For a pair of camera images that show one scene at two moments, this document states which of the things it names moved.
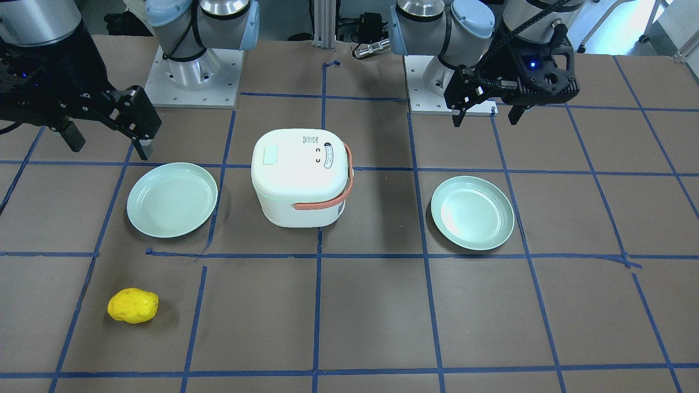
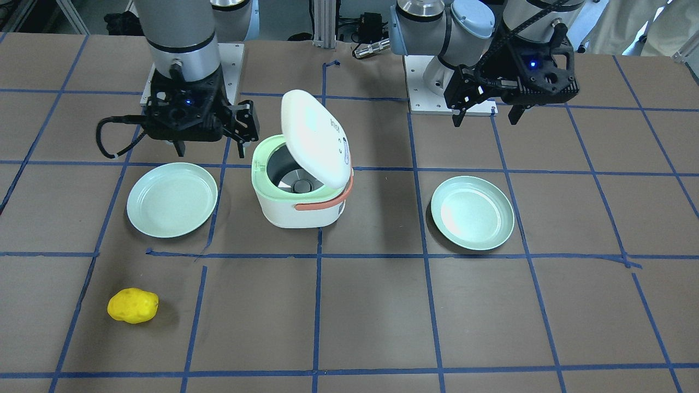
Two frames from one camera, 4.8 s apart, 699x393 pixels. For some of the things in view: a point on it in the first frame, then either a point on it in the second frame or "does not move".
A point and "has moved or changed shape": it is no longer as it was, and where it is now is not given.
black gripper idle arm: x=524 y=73 does not move
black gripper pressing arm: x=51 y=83 -> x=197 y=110
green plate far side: x=473 y=213 does not move
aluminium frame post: x=324 y=23 does not move
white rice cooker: x=300 y=176 has moved or changed shape
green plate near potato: x=171 y=199 does not move
